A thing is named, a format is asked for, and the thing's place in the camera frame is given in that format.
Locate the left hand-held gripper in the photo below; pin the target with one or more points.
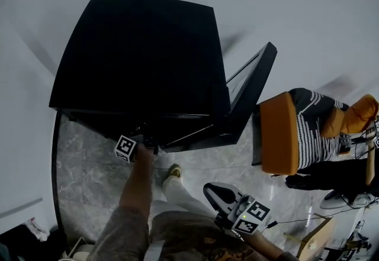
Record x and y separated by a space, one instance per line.
125 147

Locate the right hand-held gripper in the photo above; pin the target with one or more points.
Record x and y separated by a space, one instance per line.
234 203

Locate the dark glass fridge shelf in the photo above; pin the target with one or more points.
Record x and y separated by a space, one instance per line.
189 135

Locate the black fridge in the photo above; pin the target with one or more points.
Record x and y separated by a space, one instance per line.
139 55

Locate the person's right forearm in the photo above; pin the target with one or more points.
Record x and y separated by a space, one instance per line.
263 246

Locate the person's left forearm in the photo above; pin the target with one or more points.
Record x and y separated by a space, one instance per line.
137 183

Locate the person's light trouser leg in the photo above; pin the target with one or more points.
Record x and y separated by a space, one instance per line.
180 194

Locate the person's beige shoe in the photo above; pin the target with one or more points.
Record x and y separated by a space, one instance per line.
174 171

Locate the person's patterned grey shirt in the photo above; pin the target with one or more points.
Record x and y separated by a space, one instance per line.
183 239

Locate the orange chair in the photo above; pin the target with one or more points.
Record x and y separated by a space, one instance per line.
279 135

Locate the brown cardboard box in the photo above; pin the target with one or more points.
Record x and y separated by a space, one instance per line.
318 237

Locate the white round stool base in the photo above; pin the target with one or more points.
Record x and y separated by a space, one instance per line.
340 199

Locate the white plastic bag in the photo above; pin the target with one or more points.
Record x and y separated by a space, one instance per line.
37 230

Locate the black bag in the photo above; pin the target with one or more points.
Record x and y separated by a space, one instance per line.
26 246

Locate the orange cushion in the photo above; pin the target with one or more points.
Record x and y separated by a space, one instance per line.
355 117

